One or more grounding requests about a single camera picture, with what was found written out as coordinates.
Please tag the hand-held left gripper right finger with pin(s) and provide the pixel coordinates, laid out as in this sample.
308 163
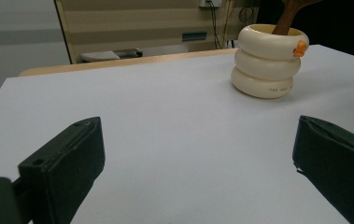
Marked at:
336 161

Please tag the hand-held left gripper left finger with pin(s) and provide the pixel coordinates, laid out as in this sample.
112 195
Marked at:
62 168

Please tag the cream ringed cup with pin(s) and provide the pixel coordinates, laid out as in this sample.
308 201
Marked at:
266 67

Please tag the brown wooden hairbrush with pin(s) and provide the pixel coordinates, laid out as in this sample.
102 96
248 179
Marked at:
286 18

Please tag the light wooden table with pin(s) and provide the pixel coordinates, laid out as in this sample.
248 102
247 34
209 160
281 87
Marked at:
118 63

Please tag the grey chair base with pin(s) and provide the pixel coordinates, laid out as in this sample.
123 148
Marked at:
109 55

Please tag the dark curtain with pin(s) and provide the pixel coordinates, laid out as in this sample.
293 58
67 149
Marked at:
342 28

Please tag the white cabinet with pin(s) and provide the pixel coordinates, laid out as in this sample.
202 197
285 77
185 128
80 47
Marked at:
16 40

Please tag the white wall socket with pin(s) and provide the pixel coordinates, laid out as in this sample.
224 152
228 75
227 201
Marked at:
210 2

